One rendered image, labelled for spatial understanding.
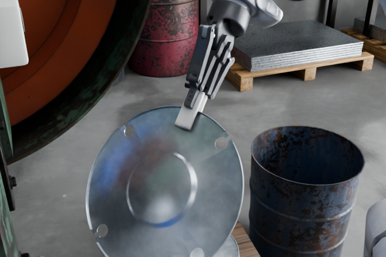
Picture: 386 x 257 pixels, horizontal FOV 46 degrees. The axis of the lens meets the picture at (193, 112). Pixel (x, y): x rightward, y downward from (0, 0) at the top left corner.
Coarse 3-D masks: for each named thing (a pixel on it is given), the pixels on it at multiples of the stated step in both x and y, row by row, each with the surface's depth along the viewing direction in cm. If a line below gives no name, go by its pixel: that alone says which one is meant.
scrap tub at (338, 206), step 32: (288, 128) 191; (320, 128) 188; (256, 160) 187; (288, 160) 197; (320, 160) 193; (352, 160) 179; (256, 192) 172; (288, 192) 158; (320, 192) 155; (352, 192) 162; (256, 224) 178; (288, 224) 165; (320, 224) 163; (288, 256) 172; (320, 256) 171
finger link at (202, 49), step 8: (200, 24) 77; (200, 32) 76; (208, 32) 76; (200, 40) 76; (208, 40) 76; (200, 48) 76; (208, 48) 76; (192, 56) 77; (200, 56) 76; (208, 56) 76; (192, 64) 76; (200, 64) 76; (192, 72) 76; (200, 72) 76; (200, 80) 76
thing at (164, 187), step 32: (160, 128) 80; (192, 128) 77; (96, 160) 83; (128, 160) 80; (160, 160) 77; (192, 160) 76; (224, 160) 73; (96, 192) 81; (128, 192) 78; (160, 192) 75; (192, 192) 73; (224, 192) 72; (96, 224) 78; (128, 224) 76; (160, 224) 73; (192, 224) 72; (224, 224) 70; (128, 256) 74; (160, 256) 72
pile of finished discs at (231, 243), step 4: (232, 236) 148; (228, 240) 147; (232, 240) 147; (224, 244) 145; (228, 244) 145; (232, 244) 145; (236, 244) 145; (196, 248) 143; (200, 248) 143; (224, 248) 144; (228, 248) 144; (232, 248) 144; (236, 248) 144; (192, 252) 141; (196, 252) 141; (200, 252) 141; (220, 252) 142; (224, 252) 142; (228, 252) 142; (232, 252) 142; (236, 252) 142; (192, 256) 140; (196, 256) 140; (200, 256) 140; (216, 256) 141; (220, 256) 141; (224, 256) 141; (228, 256) 141; (232, 256) 141; (236, 256) 141
